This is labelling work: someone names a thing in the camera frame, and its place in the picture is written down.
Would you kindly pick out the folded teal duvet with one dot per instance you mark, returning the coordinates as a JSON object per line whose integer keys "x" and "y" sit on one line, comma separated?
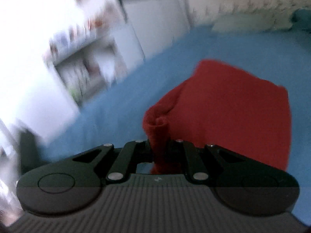
{"x": 302, "y": 19}

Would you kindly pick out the red long-sleeved sweater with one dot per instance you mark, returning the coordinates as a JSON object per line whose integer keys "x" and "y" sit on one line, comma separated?
{"x": 230, "y": 116}

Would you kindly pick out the embroidered cream headboard cover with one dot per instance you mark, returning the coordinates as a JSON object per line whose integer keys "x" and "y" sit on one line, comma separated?
{"x": 243, "y": 0}

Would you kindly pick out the green pillow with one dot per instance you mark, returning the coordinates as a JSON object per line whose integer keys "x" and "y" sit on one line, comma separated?
{"x": 243, "y": 22}

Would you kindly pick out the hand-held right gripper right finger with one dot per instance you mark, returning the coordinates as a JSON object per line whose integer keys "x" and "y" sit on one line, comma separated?
{"x": 190, "y": 155}

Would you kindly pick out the white shelf unit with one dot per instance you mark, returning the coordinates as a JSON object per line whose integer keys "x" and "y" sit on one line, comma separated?
{"x": 80, "y": 60}

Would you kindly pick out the white wardrobe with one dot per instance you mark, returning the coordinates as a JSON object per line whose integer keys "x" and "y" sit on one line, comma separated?
{"x": 150, "y": 12}

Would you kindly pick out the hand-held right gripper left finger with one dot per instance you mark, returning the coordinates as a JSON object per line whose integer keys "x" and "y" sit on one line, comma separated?
{"x": 136, "y": 151}

